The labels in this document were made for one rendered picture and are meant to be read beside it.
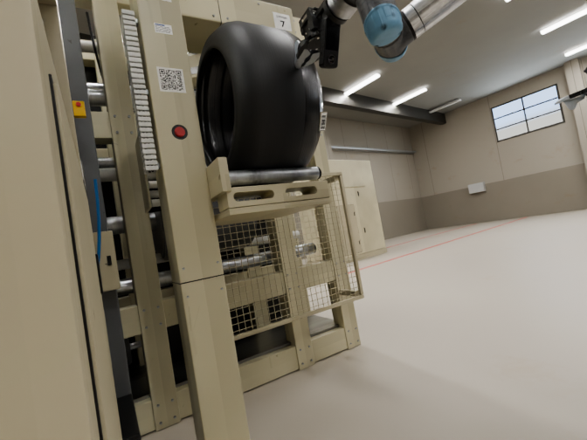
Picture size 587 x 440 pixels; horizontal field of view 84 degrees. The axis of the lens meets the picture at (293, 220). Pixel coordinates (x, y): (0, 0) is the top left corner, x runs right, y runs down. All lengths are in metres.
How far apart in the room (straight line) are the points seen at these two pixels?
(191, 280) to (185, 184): 0.28
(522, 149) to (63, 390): 12.68
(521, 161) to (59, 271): 12.65
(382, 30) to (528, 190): 11.99
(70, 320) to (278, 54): 0.93
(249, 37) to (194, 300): 0.77
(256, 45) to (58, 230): 0.89
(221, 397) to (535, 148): 12.16
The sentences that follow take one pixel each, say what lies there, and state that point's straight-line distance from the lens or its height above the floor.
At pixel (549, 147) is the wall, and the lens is 12.57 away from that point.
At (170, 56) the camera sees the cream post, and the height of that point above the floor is 1.30.
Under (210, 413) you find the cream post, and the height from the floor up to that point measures 0.25.
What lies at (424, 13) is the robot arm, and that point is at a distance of 0.93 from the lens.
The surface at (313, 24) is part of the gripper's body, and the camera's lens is 0.96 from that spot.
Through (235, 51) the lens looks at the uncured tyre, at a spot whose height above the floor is 1.25.
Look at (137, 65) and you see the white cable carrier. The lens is 1.13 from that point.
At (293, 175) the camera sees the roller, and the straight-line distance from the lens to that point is 1.06.
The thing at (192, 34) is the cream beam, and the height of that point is 1.64.
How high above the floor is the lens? 0.70
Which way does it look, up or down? 3 degrees up
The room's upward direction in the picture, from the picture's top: 10 degrees counter-clockwise
